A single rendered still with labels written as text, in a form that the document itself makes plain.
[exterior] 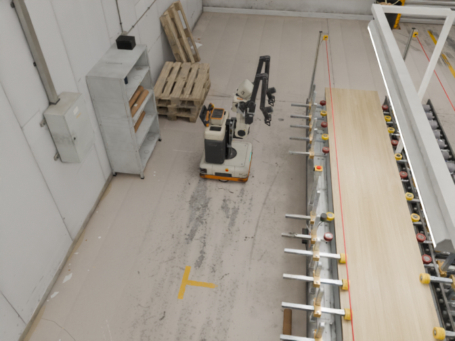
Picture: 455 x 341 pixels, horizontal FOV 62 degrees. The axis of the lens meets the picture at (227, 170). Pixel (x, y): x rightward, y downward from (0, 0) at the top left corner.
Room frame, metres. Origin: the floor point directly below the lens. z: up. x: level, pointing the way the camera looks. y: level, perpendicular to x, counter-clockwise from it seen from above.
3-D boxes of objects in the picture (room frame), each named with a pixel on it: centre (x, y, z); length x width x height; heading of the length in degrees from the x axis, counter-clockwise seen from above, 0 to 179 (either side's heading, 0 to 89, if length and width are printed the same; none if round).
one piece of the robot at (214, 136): (4.05, 0.10, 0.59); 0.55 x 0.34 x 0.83; 171
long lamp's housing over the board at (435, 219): (2.14, -1.12, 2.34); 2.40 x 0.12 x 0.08; 171
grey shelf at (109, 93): (4.29, 1.31, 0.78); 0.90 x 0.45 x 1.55; 171
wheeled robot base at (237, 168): (4.04, 0.01, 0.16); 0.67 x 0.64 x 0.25; 81
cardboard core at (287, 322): (1.71, -0.58, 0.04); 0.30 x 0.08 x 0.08; 171
